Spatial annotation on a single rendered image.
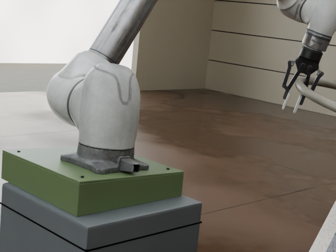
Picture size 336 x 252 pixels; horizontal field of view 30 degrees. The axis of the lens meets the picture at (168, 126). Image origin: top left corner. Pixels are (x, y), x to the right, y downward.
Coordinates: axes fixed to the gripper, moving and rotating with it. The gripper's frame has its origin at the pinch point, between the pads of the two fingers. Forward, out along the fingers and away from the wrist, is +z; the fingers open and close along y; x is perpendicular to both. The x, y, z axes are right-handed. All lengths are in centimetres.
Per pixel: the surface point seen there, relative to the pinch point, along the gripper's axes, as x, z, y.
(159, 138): 380, 149, -74
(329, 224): -36.2, 25.5, 21.0
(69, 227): -88, 31, -47
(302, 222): 176, 105, 52
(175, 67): 774, 149, -121
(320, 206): 219, 104, 68
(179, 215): -68, 27, -23
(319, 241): -40, 30, 20
